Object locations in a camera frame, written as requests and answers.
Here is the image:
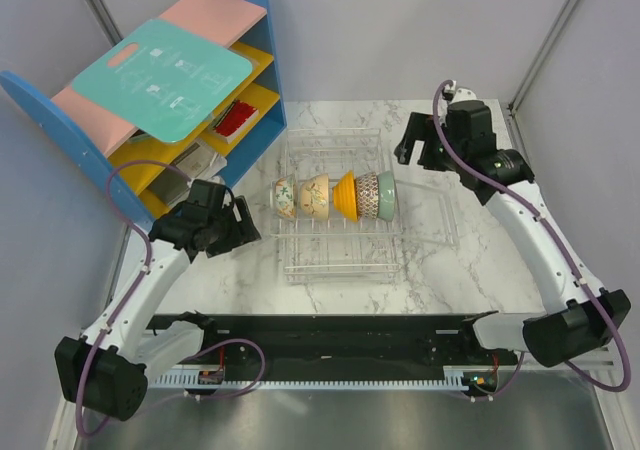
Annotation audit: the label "white floral bowl orange flowers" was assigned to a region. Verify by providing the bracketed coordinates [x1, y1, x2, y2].
[271, 174, 297, 220]

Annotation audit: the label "cream bowl with bird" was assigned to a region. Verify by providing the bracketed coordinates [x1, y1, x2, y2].
[298, 173, 330, 221]

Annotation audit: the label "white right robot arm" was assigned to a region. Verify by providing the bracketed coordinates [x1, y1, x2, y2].
[394, 101, 631, 367]

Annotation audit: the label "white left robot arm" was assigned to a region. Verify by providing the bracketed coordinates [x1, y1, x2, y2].
[54, 190, 260, 421]

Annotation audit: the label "mint green bowl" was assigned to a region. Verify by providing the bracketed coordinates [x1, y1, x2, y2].
[377, 171, 396, 222]

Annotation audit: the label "purple scale pattern bowl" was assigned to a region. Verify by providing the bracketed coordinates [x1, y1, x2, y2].
[355, 172, 379, 219]

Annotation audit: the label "grey setup guide booklet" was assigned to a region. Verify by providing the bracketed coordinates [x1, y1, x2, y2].
[148, 138, 227, 207]

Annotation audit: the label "orange yellow bowl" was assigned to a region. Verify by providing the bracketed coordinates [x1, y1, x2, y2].
[333, 170, 359, 222]

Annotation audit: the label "red white box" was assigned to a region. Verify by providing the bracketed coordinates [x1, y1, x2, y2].
[212, 100, 260, 143]

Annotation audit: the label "blue pink yellow shelf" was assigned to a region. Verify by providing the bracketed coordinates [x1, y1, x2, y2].
[1, 0, 286, 229]

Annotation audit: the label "teal cutting board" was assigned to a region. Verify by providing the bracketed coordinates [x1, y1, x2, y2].
[72, 19, 253, 143]

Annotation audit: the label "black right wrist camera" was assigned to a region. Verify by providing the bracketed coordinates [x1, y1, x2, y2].
[445, 100, 493, 143]

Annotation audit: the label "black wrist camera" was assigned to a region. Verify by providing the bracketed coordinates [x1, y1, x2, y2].
[186, 179, 234, 214]
[445, 100, 493, 143]

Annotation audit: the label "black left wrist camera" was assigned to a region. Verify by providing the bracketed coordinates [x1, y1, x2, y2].
[186, 179, 234, 214]

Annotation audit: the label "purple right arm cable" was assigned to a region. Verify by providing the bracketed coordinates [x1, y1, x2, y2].
[432, 79, 632, 394]

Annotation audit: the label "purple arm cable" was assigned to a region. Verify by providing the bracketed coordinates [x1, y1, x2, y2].
[432, 79, 632, 394]
[74, 158, 193, 438]

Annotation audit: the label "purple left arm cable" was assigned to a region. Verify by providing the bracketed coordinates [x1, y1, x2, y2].
[74, 158, 193, 438]

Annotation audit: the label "white wire dish rack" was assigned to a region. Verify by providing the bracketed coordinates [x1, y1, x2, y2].
[271, 128, 459, 284]

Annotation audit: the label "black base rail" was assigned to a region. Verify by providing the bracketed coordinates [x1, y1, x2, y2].
[144, 310, 521, 386]

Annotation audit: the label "white slotted cable duct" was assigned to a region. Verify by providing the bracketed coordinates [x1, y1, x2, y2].
[149, 365, 469, 392]

